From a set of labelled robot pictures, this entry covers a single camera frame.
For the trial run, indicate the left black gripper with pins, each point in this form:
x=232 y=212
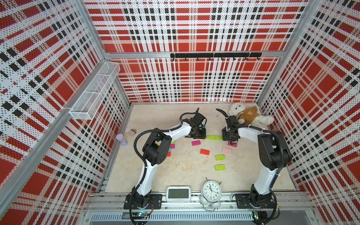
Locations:
x=203 y=136

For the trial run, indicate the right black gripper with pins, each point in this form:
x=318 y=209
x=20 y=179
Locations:
x=225 y=138

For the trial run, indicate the green block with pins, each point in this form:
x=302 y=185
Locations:
x=220 y=167
x=218 y=138
x=220 y=157
x=210 y=137

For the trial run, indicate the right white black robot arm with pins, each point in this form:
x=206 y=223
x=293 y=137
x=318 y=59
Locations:
x=273 y=153

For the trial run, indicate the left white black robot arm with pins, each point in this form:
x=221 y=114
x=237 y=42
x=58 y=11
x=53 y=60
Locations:
x=152 y=146

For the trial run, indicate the pink block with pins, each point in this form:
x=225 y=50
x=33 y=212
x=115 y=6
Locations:
x=227 y=150

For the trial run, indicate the white teddy bear brown shirt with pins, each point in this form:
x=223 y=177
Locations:
x=250 y=115

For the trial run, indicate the red block centre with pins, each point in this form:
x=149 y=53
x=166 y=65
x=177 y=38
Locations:
x=205 y=152

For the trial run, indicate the white analog alarm clock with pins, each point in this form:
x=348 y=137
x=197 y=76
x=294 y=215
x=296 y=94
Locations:
x=211 y=194

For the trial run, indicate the small brown white object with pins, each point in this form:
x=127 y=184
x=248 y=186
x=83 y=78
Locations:
x=132 y=132

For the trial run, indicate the white digital display device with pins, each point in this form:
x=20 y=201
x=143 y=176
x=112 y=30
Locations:
x=178 y=194

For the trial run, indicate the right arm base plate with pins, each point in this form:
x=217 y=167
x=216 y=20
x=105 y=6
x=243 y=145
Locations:
x=243 y=202

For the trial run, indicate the black hook rail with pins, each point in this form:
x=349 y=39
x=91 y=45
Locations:
x=245 y=55

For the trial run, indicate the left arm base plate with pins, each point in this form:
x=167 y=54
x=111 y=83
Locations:
x=152 y=201

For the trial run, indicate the white wire mesh basket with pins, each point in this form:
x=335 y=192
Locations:
x=101 y=80

